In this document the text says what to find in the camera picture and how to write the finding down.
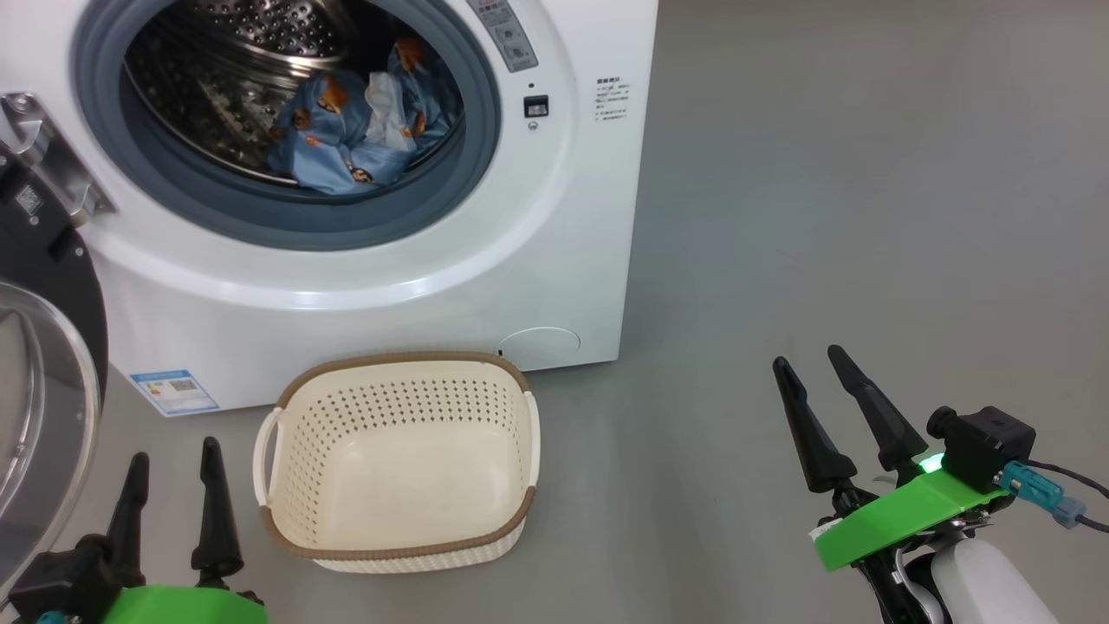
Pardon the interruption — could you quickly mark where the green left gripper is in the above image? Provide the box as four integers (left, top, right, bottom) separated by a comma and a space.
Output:
100, 436, 269, 624

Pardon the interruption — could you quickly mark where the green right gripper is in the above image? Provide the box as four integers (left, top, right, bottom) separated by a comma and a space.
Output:
772, 345, 1010, 573

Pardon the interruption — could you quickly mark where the black round glass washer door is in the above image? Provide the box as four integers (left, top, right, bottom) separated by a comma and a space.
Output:
0, 143, 109, 599

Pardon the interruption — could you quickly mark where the blue bear-print garment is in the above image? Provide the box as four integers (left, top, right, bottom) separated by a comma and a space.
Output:
267, 39, 464, 196

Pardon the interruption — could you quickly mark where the cream and blue garment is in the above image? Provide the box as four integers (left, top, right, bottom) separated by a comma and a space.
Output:
364, 71, 417, 153

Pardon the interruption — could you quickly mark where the white front-load washing machine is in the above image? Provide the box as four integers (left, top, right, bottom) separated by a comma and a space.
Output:
0, 0, 659, 419

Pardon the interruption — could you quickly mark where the metal door hinge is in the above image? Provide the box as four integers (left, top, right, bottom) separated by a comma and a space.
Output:
0, 91, 116, 228

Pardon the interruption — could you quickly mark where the perforated steel washer drum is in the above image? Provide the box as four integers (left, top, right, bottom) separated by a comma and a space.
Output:
124, 0, 464, 187

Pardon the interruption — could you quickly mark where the blue energy label sticker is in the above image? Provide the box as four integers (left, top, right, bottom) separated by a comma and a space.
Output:
130, 370, 220, 418

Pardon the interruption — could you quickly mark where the cream perforated laundry basket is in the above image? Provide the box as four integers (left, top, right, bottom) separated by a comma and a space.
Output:
253, 351, 542, 575

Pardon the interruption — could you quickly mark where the round white filter cover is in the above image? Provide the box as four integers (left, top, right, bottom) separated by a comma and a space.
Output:
498, 326, 582, 369

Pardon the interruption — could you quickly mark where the grey warning sticker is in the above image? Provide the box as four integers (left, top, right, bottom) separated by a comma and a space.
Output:
468, 0, 539, 74

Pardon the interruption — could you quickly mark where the teal right cable connector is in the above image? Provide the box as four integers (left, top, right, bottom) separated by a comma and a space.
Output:
996, 461, 1088, 530

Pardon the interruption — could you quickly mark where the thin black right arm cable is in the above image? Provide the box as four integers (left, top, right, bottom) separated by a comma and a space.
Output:
1031, 459, 1109, 531

